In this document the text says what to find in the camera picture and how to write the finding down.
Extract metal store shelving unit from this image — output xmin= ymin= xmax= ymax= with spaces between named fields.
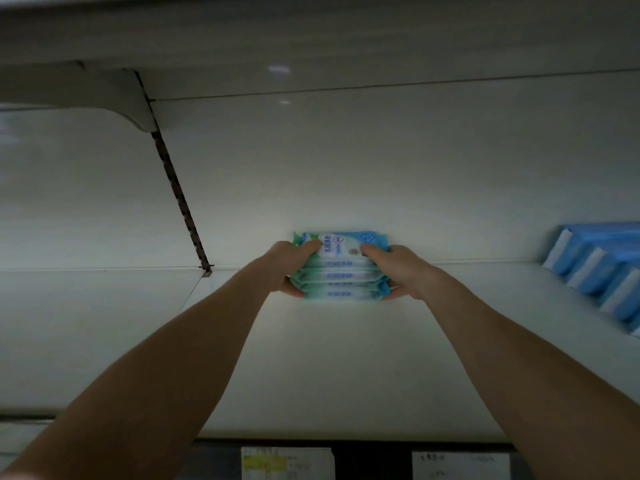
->
xmin=0 ymin=0 xmax=640 ymax=480

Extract person's left forearm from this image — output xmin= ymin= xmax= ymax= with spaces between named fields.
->
xmin=5 ymin=269 xmax=286 ymax=480

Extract blue packaged goods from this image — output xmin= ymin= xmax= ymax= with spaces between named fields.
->
xmin=543 ymin=221 xmax=640 ymax=338

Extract person's right forearm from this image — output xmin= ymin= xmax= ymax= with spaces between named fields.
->
xmin=425 ymin=275 xmax=640 ymax=480

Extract person's left hand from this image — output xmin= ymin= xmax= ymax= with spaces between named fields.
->
xmin=250 ymin=239 xmax=323 ymax=299

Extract person's right hand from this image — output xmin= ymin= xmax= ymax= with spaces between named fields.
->
xmin=360 ymin=243 xmax=446 ymax=302

